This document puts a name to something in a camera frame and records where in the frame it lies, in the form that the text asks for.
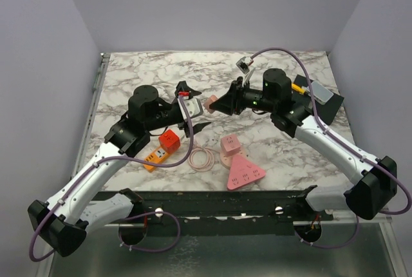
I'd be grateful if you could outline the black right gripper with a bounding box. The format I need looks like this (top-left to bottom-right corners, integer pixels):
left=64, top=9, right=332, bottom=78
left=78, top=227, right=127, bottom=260
left=211, top=77, right=277, bottom=115

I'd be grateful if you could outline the small pink charger adapter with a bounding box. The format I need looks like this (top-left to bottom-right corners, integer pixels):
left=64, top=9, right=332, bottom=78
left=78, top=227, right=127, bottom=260
left=203, top=95, right=218, bottom=113

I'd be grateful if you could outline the pink cube socket adapter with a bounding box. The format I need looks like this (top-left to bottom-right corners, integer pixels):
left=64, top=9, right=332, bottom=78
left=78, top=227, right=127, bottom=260
left=220, top=134, right=241, bottom=157

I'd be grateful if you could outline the pink power cable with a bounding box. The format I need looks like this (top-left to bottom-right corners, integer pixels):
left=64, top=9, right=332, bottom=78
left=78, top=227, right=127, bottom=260
left=189, top=143, right=216, bottom=172

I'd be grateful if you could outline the orange power strip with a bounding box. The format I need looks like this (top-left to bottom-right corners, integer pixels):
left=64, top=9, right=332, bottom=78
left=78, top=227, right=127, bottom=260
left=144, top=146, right=170, bottom=173

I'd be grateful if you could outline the pink triangular power strip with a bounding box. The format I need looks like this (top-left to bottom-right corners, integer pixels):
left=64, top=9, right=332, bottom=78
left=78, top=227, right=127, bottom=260
left=227, top=155, right=266, bottom=191

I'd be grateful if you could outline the red cube socket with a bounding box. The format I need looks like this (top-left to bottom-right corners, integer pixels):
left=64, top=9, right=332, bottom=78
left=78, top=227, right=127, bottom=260
left=158, top=129, right=180, bottom=155

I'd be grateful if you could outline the round pink power strip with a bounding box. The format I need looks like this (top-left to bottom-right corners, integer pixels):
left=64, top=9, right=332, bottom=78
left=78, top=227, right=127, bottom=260
left=220, top=148, right=249, bottom=169

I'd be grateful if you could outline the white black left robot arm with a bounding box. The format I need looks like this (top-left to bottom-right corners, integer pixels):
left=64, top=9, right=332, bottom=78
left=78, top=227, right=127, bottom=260
left=28, top=81, right=203, bottom=262

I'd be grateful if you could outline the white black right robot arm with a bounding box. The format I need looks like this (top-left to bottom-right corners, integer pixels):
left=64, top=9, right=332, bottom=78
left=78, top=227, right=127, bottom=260
left=209, top=68, right=397, bottom=220

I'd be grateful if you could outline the black flat box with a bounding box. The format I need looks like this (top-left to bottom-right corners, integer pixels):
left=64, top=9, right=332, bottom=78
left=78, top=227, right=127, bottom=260
left=292, top=75, right=344, bottom=125

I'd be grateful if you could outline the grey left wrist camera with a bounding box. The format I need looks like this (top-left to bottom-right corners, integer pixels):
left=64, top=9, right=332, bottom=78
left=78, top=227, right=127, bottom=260
left=178, top=96, right=203, bottom=121

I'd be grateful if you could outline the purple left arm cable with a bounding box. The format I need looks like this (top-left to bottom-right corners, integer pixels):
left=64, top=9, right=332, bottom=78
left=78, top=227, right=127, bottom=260
left=29, top=96, right=196, bottom=262

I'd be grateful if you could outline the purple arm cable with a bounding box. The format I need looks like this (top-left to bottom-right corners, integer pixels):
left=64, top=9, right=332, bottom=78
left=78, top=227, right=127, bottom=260
left=29, top=96, right=196, bottom=262
left=247, top=47, right=412, bottom=249

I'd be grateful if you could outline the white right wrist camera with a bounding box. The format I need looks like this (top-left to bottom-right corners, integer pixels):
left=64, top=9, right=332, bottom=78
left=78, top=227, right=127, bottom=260
left=236, top=57, right=254, bottom=86

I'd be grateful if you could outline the white grey network switch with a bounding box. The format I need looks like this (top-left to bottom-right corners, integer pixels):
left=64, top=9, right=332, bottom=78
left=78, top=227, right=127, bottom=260
left=310, top=81, right=334, bottom=105

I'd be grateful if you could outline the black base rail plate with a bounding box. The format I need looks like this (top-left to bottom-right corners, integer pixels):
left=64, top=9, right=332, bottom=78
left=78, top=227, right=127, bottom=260
left=93, top=188, right=335, bottom=236

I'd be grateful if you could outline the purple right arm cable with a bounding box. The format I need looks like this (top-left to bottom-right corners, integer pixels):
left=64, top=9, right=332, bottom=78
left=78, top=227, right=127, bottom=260
left=247, top=47, right=412, bottom=249

